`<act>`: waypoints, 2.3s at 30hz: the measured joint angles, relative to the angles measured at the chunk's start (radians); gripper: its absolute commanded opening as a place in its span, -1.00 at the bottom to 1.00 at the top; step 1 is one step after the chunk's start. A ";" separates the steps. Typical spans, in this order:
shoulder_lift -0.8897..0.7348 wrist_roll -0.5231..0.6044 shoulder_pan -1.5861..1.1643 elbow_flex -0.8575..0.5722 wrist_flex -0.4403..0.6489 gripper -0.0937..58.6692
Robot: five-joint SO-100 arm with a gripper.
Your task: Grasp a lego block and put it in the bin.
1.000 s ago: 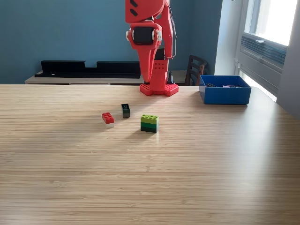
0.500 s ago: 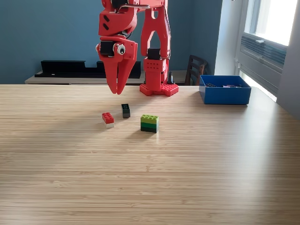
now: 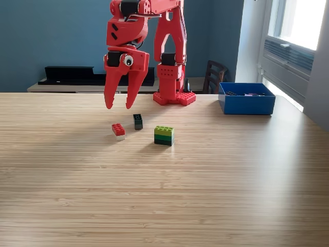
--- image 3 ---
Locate red and white lego stack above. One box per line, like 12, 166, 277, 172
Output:
111, 123, 126, 141

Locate black lego brick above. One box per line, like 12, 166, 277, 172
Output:
133, 113, 144, 130

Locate green lego block stack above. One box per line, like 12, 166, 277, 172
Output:
154, 125, 175, 147

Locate blue plastic bin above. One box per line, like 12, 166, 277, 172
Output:
218, 82, 277, 116

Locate pale wooden sideboard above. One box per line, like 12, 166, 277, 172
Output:
27, 77, 206, 94

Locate black shelf tray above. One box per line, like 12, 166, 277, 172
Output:
38, 66, 155, 86

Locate dark wooden chair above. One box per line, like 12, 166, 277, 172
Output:
202, 60, 229, 95

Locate grey radiator vent unit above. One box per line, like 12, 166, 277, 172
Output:
261, 36, 316, 103

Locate white window frame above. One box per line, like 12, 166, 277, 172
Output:
267, 0, 327, 51

